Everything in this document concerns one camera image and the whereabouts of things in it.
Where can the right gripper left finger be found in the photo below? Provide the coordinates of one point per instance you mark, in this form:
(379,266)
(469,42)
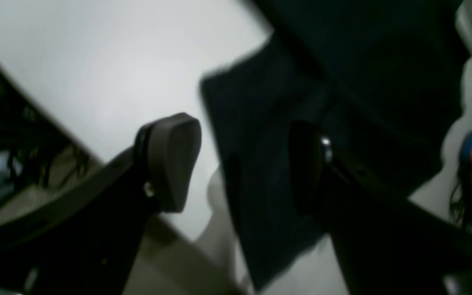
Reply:
(85,242)

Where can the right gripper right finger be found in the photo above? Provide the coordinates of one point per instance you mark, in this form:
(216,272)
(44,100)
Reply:
(384,244)

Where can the black T-shirt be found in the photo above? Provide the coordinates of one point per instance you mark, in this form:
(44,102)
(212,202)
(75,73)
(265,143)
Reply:
(381,77)

